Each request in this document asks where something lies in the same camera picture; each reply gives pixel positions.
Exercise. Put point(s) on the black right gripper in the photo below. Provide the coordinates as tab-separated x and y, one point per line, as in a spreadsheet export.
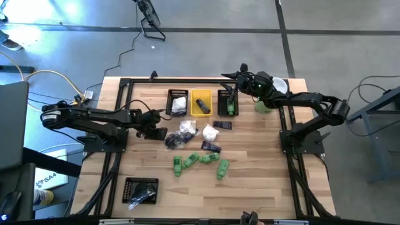
257	84

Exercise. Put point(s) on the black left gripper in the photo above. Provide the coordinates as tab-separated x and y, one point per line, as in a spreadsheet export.
150	120

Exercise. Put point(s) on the bagged black toiletry item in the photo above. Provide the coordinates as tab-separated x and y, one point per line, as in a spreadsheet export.
142	193
173	141

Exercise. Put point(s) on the small green bottle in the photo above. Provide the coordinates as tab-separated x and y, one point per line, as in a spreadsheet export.
209	158
231	109
222	168
177	165
190	160

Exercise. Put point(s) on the dark blue toiletry tube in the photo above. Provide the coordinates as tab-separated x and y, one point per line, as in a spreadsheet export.
222	125
203	106
190	137
211	146

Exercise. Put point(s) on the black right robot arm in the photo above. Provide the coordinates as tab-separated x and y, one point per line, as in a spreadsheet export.
300	98

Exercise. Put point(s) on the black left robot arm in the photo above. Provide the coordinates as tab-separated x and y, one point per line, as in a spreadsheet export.
93	116

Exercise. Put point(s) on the small black plastic basket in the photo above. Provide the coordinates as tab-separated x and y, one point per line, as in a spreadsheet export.
170	107
221	107

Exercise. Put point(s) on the yellow plastic basket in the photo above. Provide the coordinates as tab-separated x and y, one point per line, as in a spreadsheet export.
195	111

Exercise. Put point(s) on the wide black plastic basket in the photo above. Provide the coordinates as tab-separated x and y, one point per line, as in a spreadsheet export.
125	187

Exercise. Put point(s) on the grey power box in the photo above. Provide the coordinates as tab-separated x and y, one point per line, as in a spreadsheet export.
88	94

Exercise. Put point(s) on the black desk bar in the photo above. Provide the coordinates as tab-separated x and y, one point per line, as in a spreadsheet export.
51	162

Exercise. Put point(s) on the black floor fan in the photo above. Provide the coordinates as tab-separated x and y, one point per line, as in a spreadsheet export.
150	15

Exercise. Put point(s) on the white cardboard box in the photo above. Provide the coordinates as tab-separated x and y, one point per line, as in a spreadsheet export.
51	182

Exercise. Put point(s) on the white and yellow object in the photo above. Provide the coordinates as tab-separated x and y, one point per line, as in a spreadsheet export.
43	197

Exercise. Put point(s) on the grey flat panel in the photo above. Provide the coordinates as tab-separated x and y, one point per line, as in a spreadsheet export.
12	125

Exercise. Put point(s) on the black floor bar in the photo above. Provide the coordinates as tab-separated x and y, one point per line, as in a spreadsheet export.
15	69

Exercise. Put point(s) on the black computer mouse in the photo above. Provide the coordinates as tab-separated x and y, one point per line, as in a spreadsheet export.
9	203

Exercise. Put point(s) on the person's shoe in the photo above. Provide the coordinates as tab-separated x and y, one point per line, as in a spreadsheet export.
11	44

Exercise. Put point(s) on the black aluminium table frame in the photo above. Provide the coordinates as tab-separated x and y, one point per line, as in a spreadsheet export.
187	81

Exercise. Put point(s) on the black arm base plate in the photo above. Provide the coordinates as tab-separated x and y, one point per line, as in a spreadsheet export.
314	143
93	145

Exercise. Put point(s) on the silver table bracket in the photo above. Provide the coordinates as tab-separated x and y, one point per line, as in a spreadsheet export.
116	222
290	222

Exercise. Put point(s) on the blue-grey cart frame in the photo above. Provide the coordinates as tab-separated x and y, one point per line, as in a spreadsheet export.
375	103

